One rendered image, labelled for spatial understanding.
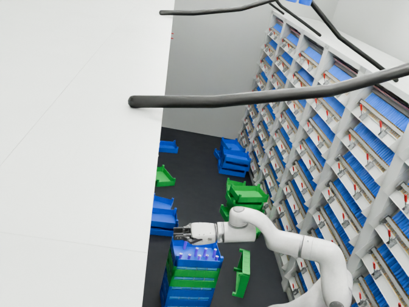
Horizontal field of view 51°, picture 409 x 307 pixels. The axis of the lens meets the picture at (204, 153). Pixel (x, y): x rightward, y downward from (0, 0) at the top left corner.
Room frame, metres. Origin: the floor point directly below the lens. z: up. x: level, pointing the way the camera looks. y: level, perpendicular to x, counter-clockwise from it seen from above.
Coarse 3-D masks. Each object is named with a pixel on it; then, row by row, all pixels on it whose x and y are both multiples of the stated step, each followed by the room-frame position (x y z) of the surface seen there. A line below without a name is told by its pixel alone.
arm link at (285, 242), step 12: (240, 216) 1.48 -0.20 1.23; (252, 216) 1.48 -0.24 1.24; (264, 216) 1.50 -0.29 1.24; (264, 228) 1.45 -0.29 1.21; (276, 228) 1.50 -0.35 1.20; (276, 240) 1.44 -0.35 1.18; (288, 240) 1.44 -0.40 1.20; (300, 240) 1.43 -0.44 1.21; (288, 252) 1.42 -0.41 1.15; (300, 252) 1.41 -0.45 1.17
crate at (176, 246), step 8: (176, 240) 2.32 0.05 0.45; (176, 248) 2.30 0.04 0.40; (192, 248) 2.34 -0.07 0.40; (200, 248) 2.36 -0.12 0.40; (208, 248) 2.38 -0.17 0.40; (216, 248) 2.35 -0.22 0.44; (176, 256) 2.12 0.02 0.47; (184, 256) 2.23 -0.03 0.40; (192, 256) 2.25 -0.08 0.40; (176, 264) 2.13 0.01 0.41; (184, 264) 2.14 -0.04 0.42; (192, 264) 2.16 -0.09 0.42; (200, 264) 2.17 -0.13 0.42; (208, 264) 2.18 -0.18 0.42; (216, 264) 2.20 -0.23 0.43
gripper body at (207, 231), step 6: (198, 222) 1.54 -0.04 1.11; (192, 228) 1.50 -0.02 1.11; (198, 228) 1.49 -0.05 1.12; (204, 228) 1.50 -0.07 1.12; (210, 228) 1.50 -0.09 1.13; (216, 228) 1.49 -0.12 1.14; (192, 234) 1.46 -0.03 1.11; (198, 234) 1.46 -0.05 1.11; (204, 234) 1.46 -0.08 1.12; (210, 234) 1.47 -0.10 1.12; (216, 234) 1.48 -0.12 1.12; (204, 240) 1.45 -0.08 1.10; (210, 240) 1.47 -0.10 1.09; (216, 240) 1.47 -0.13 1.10
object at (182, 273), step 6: (174, 270) 2.13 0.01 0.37; (180, 270) 2.14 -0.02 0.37; (186, 270) 2.15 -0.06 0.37; (192, 270) 2.16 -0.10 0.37; (198, 270) 2.17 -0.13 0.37; (204, 270) 2.18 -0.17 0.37; (210, 270) 2.19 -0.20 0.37; (216, 270) 2.21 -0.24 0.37; (174, 276) 2.13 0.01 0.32; (180, 276) 2.14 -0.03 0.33; (186, 276) 2.15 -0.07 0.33; (192, 276) 2.16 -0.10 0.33; (198, 276) 2.17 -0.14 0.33; (204, 276) 2.18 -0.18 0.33; (210, 276) 2.19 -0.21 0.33; (216, 276) 2.20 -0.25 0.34
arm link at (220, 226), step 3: (219, 222) 1.52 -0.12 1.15; (222, 222) 1.52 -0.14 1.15; (216, 225) 1.51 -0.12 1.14; (219, 225) 1.50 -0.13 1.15; (222, 225) 1.50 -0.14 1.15; (219, 228) 1.49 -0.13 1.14; (222, 228) 1.49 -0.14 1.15; (219, 231) 1.48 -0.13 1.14; (222, 231) 1.48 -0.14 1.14; (219, 234) 1.47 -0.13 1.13; (222, 234) 1.48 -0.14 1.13; (219, 237) 1.48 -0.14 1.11; (222, 237) 1.48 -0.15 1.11; (219, 240) 1.47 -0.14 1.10; (222, 240) 1.47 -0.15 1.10
